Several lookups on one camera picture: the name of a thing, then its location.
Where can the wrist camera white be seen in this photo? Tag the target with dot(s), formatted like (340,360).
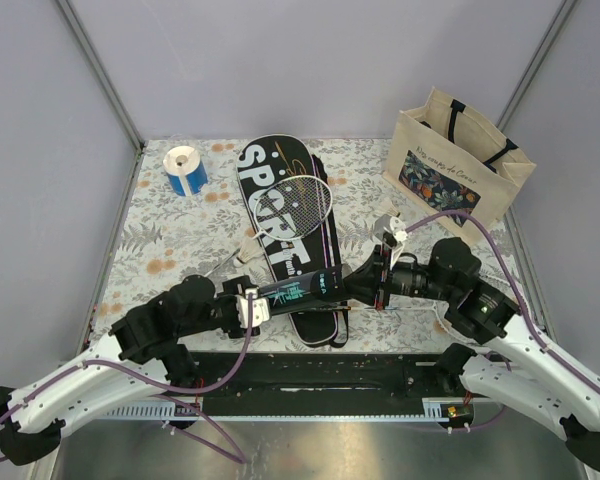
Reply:
(252,311)
(391,232)

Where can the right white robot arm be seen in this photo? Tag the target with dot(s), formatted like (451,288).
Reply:
(556,390)

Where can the black teal shuttlecock tube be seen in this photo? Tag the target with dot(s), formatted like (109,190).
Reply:
(307,291)

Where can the white badminton racket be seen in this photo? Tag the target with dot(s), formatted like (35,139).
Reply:
(287,210)

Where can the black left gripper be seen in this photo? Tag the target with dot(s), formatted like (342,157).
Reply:
(233,289)

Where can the black handled badminton racket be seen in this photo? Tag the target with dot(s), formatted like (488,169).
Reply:
(443,325)

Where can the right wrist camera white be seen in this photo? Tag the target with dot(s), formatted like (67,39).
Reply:
(391,232)

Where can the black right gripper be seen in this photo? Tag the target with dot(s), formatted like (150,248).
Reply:
(372,270)

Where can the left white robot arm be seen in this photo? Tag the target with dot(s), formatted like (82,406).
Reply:
(141,355)

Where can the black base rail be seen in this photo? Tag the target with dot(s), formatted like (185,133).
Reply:
(314,385)

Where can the black racket cover bag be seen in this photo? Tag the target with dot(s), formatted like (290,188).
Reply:
(263,162)

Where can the beige floral tote bag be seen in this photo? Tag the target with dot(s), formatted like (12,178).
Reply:
(445,155)

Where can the blue white tape roll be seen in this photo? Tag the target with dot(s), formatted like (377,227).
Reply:
(185,170)

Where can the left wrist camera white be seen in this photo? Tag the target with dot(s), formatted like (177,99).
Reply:
(252,311)

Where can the white feather shuttlecock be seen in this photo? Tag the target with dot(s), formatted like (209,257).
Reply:
(248,250)
(387,207)

